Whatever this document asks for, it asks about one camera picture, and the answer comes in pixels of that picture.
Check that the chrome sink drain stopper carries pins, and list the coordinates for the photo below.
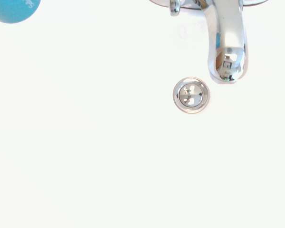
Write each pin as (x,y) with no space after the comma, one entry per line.
(191,95)

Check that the white ceramic sink basin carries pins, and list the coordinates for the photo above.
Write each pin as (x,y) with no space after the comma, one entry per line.
(109,154)

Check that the chrome faucet spout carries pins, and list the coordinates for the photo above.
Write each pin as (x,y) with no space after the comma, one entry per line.
(230,35)

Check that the blue plastic bottle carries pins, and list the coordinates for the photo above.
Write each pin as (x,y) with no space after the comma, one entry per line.
(12,9)

